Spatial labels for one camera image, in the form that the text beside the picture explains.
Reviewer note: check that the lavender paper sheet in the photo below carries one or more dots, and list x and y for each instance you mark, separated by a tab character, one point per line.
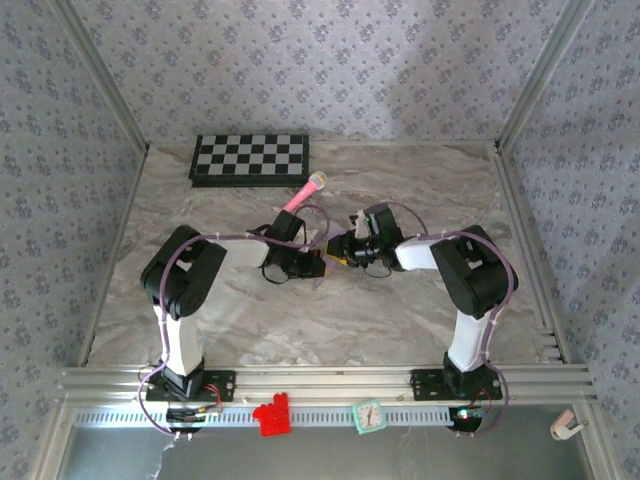
334	235

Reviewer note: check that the grey sheet metal shelf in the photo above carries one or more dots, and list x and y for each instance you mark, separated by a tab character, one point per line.
325	457

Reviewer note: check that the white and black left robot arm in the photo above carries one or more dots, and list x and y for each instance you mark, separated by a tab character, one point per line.
180	340

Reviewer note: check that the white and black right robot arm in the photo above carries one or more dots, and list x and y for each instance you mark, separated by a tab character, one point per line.
467	340

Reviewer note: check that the aluminium side rail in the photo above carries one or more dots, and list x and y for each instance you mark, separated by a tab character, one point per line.
535	260
115	225

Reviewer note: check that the pink toy microphone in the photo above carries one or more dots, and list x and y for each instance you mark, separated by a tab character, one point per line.
307	190

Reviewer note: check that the small green square clock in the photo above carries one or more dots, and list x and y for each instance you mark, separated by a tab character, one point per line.
368	416

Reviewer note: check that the aluminium mounting rail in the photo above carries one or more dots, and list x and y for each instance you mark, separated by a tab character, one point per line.
325	382

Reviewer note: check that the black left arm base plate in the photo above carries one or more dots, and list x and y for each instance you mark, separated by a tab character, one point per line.
220	387

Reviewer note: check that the red toy brick block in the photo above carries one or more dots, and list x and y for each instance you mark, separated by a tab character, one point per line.
272	416

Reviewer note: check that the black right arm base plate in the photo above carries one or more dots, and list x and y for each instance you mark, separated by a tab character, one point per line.
425	385

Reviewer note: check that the pink plastic hook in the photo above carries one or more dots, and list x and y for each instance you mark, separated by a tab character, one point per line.
564	427

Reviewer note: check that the aluminium frame post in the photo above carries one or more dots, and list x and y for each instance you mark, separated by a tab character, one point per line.
542	75

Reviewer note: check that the black and white chessboard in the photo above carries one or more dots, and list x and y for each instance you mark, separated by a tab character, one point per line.
249	160

